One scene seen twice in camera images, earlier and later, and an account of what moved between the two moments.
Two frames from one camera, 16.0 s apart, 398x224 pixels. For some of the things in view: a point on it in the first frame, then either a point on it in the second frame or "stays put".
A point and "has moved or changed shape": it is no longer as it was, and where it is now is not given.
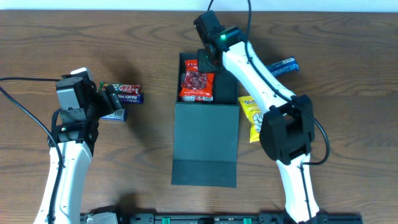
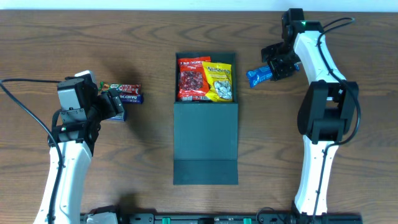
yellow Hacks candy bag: x=254 y=116 → x=219 y=76
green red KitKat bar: x=126 y=88 stays put
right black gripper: x=207 y=65 → x=280 y=66
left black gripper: x=107 y=106 stays put
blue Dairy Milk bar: x=137 y=98 stays put
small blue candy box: x=119 y=114 stays put
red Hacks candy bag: x=196 y=86 has moved or changed shape
